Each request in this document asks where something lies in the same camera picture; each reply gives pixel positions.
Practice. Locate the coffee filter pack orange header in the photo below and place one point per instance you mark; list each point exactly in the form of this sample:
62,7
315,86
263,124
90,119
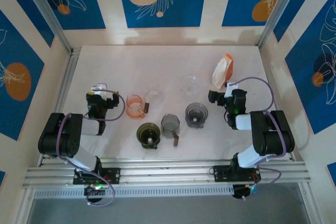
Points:
221,73

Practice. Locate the orange plastic dripper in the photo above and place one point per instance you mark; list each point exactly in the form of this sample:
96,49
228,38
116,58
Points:
130,111

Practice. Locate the grey transparent coffee dripper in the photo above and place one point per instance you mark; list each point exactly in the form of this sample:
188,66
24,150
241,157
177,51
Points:
196,113

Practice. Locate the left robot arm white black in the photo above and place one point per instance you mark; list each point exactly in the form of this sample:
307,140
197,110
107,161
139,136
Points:
60,134

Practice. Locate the black base electronics box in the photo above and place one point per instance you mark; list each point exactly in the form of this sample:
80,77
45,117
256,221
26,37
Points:
92,192
237,193

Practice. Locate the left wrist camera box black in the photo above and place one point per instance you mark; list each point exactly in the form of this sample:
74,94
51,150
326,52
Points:
113,101

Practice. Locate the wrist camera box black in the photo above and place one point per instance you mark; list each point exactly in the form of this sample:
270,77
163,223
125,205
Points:
113,101
215,97

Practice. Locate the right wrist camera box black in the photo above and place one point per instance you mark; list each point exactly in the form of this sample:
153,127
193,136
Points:
215,97

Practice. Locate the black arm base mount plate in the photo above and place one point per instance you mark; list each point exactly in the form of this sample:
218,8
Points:
113,175
221,174

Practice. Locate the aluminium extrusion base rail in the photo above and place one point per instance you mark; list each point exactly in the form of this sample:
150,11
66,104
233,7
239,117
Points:
170,174

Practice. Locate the aluminium frame post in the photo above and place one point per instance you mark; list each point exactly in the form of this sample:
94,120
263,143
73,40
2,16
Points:
277,11
47,11

